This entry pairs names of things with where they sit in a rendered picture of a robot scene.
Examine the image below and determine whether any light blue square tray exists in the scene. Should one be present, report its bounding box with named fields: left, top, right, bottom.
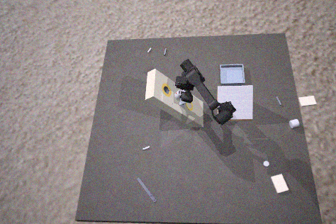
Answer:
left=220, top=64, right=245, bottom=86

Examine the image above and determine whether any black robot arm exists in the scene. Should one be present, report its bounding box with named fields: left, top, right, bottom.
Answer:
left=175, top=59, right=236, bottom=125

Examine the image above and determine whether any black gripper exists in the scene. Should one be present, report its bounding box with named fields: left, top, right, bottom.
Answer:
left=180, top=71, right=194, bottom=103

